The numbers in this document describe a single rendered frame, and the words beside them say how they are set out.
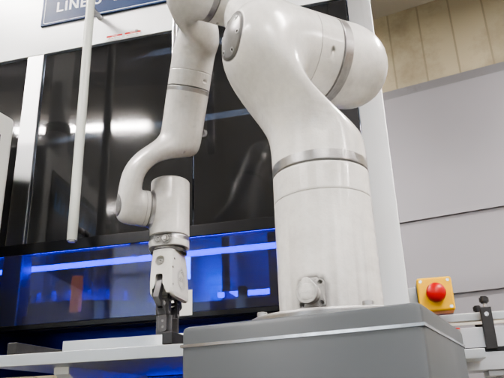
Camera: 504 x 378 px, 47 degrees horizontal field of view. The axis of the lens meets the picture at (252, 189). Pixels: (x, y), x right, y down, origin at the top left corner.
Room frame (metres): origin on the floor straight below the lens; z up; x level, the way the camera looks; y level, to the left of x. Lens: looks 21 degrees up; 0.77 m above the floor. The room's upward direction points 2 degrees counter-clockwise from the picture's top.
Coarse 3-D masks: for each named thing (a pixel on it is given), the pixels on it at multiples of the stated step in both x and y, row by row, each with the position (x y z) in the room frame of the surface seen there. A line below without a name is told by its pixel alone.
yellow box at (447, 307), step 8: (416, 280) 1.25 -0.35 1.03; (424, 280) 1.24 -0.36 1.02; (432, 280) 1.24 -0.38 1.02; (440, 280) 1.24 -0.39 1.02; (448, 280) 1.23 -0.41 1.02; (416, 288) 1.28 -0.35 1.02; (424, 288) 1.24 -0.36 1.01; (448, 288) 1.23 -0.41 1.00; (424, 296) 1.24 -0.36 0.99; (448, 296) 1.23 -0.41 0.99; (424, 304) 1.24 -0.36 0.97; (432, 304) 1.24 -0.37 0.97; (440, 304) 1.24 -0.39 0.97; (448, 304) 1.23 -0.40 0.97; (440, 312) 1.26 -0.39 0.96; (448, 312) 1.27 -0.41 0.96
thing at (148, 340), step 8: (136, 336) 1.12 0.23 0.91; (144, 336) 1.12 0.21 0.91; (152, 336) 1.11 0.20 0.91; (160, 336) 1.11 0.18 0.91; (64, 344) 1.16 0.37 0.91; (72, 344) 1.15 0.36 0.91; (80, 344) 1.15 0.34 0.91; (88, 344) 1.14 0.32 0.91; (96, 344) 1.14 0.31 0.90; (104, 344) 1.14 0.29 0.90; (112, 344) 1.13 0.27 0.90; (120, 344) 1.13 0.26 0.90; (128, 344) 1.13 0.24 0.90; (136, 344) 1.12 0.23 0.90; (144, 344) 1.12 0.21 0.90; (152, 344) 1.11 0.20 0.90; (160, 344) 1.11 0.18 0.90
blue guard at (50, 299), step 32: (32, 256) 1.47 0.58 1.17; (64, 256) 1.45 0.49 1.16; (96, 256) 1.43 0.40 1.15; (128, 256) 1.41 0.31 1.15; (192, 256) 1.37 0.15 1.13; (224, 256) 1.35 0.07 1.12; (256, 256) 1.33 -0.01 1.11; (0, 288) 1.49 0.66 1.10; (32, 288) 1.47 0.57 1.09; (64, 288) 1.45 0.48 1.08; (96, 288) 1.43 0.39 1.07; (128, 288) 1.41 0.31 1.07; (192, 288) 1.37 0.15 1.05; (224, 288) 1.35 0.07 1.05; (256, 288) 1.34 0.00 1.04; (0, 320) 1.49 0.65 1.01; (32, 320) 1.47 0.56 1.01; (64, 320) 1.45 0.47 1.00
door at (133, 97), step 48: (96, 48) 1.45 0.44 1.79; (144, 48) 1.42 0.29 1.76; (48, 96) 1.48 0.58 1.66; (96, 96) 1.45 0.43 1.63; (144, 96) 1.41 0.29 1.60; (48, 144) 1.48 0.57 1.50; (96, 144) 1.45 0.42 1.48; (144, 144) 1.41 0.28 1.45; (48, 192) 1.48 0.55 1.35; (96, 192) 1.44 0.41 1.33; (192, 192) 1.38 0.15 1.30; (48, 240) 1.47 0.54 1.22
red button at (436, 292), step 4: (432, 284) 1.21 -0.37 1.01; (436, 284) 1.21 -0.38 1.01; (440, 284) 1.21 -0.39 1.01; (428, 288) 1.22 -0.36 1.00; (432, 288) 1.21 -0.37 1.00; (436, 288) 1.21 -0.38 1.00; (440, 288) 1.21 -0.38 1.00; (444, 288) 1.21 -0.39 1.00; (428, 292) 1.22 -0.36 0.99; (432, 292) 1.21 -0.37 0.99; (436, 292) 1.21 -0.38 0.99; (440, 292) 1.21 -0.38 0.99; (444, 292) 1.21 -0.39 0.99; (428, 296) 1.22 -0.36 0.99; (432, 296) 1.21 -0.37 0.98; (436, 296) 1.21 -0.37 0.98; (440, 296) 1.21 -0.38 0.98; (444, 296) 1.21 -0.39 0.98; (432, 300) 1.22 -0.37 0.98; (436, 300) 1.21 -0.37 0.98; (440, 300) 1.22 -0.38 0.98
